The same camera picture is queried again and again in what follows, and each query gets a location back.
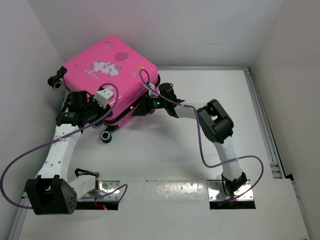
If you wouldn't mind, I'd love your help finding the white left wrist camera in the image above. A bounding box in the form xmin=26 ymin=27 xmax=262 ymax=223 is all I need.
xmin=93 ymin=88 xmax=114 ymax=108

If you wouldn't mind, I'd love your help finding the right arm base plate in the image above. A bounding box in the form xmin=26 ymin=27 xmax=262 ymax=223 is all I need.
xmin=207 ymin=180 xmax=254 ymax=202

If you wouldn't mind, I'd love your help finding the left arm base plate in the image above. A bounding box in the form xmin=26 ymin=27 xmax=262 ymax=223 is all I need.
xmin=79 ymin=180 xmax=121 ymax=202

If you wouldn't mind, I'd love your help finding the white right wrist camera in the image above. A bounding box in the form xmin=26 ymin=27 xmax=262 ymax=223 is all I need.
xmin=143 ymin=82 xmax=157 ymax=97

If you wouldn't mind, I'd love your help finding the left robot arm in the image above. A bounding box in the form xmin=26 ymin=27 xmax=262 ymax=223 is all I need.
xmin=24 ymin=88 xmax=114 ymax=215

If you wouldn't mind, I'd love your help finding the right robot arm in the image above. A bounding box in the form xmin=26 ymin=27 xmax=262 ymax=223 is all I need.
xmin=132 ymin=83 xmax=247 ymax=197

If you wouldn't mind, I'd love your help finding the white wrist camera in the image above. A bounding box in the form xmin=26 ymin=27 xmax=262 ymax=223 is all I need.
xmin=93 ymin=88 xmax=114 ymax=108
xmin=143 ymin=82 xmax=157 ymax=97

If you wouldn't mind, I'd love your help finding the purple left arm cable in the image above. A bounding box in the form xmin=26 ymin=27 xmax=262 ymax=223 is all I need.
xmin=0 ymin=82 xmax=129 ymax=210

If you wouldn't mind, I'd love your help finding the pink hard-shell suitcase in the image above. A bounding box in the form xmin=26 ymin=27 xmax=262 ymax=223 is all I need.
xmin=46 ymin=35 xmax=162 ymax=145

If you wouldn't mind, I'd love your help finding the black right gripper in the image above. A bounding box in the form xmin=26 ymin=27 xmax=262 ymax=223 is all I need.
xmin=132 ymin=93 xmax=168 ymax=116

